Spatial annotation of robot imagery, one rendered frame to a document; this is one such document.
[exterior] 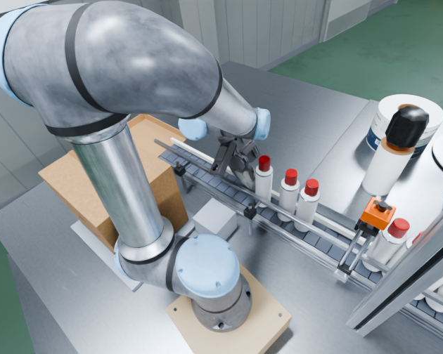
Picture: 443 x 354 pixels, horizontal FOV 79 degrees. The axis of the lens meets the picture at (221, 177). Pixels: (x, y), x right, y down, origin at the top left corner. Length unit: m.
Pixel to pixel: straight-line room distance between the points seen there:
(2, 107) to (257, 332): 2.09
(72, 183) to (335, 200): 0.79
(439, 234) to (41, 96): 0.51
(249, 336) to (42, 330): 0.58
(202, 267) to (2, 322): 1.79
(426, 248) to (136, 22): 0.45
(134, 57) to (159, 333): 0.71
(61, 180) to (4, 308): 1.49
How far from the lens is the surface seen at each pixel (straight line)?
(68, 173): 0.86
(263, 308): 0.73
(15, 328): 2.14
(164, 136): 1.31
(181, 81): 0.31
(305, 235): 0.88
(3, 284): 2.34
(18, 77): 0.39
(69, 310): 0.98
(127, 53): 0.29
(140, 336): 0.86
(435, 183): 1.15
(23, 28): 0.38
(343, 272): 0.82
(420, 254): 0.49
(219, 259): 0.54
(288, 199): 0.79
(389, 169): 0.93
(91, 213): 0.72
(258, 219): 0.90
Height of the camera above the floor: 1.63
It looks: 48 degrees down
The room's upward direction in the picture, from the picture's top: 8 degrees counter-clockwise
